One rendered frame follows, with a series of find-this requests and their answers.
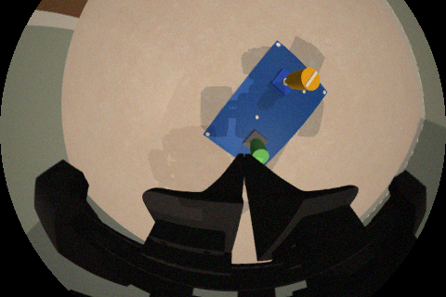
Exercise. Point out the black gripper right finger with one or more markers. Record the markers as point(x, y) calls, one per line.
point(277, 206)

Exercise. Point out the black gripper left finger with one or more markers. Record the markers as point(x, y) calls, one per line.
point(218, 207)

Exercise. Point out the blue circuit board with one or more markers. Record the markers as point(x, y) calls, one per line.
point(273, 102)

